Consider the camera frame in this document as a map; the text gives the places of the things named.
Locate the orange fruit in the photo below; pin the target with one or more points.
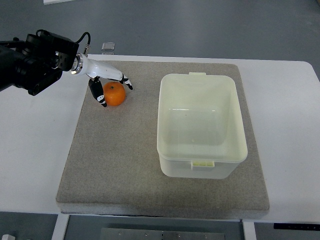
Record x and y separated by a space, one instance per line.
114 93

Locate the small white block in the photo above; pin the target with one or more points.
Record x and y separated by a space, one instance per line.
7 237

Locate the black control panel strip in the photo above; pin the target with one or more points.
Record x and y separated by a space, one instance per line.
297 226

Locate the grey metal plate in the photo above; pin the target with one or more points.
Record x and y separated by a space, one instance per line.
147 234

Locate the grey foam mat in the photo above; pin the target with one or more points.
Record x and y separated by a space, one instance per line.
113 166

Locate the white plastic box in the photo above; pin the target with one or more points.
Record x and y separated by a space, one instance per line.
200 130

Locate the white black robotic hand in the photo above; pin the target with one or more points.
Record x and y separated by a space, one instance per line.
95 70

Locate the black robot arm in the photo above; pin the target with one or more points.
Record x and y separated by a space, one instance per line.
36 63

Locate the small clear plastic square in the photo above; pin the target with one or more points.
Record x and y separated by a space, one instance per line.
108 46

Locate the white board at top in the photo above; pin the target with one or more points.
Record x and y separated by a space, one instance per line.
50 2

